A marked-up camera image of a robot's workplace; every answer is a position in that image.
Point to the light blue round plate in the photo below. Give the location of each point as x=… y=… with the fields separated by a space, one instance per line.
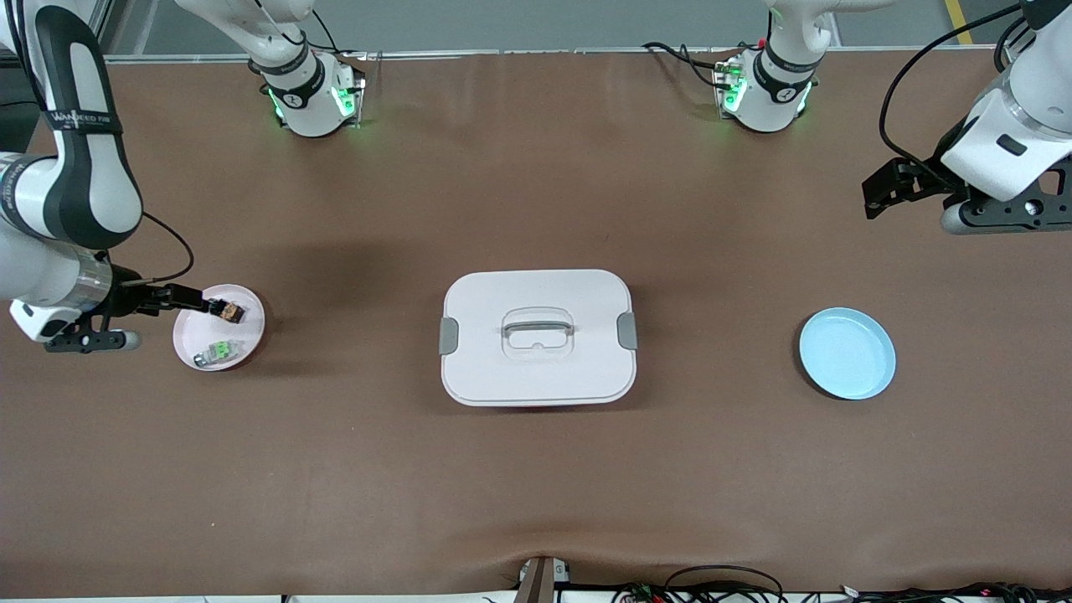
x=846 y=356

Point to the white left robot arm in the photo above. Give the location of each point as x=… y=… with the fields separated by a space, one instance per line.
x=1001 y=146

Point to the aluminium table edge rail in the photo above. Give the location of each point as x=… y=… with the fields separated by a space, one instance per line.
x=544 y=52

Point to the small metal mounting bracket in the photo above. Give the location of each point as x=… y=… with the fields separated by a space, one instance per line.
x=540 y=582

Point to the pink round plate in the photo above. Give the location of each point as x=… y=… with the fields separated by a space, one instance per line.
x=247 y=343

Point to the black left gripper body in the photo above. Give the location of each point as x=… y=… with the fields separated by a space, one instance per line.
x=928 y=177

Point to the green and grey switch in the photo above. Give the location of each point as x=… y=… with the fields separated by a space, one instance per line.
x=221 y=351

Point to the orange and black switch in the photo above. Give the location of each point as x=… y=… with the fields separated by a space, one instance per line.
x=230 y=313

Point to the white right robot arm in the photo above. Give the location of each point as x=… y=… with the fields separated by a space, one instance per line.
x=33 y=276

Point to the white lidded storage box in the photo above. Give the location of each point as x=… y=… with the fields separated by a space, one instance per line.
x=536 y=377

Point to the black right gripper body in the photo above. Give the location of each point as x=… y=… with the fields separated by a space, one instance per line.
x=132 y=299

